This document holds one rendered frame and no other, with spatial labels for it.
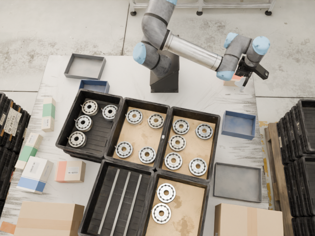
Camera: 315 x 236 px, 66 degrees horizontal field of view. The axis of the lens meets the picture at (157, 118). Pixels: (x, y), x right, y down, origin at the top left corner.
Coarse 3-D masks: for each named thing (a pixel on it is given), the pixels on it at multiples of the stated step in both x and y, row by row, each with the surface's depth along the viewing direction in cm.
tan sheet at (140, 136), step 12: (132, 108) 157; (144, 120) 153; (156, 120) 153; (132, 132) 150; (144, 132) 150; (156, 132) 149; (132, 144) 147; (144, 144) 146; (156, 144) 146; (132, 156) 144
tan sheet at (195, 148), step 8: (192, 120) 151; (192, 128) 149; (184, 136) 147; (192, 136) 147; (168, 144) 146; (176, 144) 145; (192, 144) 145; (200, 144) 145; (208, 144) 144; (168, 152) 144; (184, 152) 143; (192, 152) 143; (200, 152) 143; (208, 152) 142; (184, 160) 141; (208, 160) 140; (184, 168) 139
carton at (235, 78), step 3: (237, 66) 172; (234, 75) 169; (234, 78) 168; (237, 78) 168; (240, 78) 168; (225, 81) 170; (228, 81) 170; (231, 81) 169; (234, 81) 169; (225, 84) 174; (228, 84) 173; (231, 84) 173; (234, 84) 172
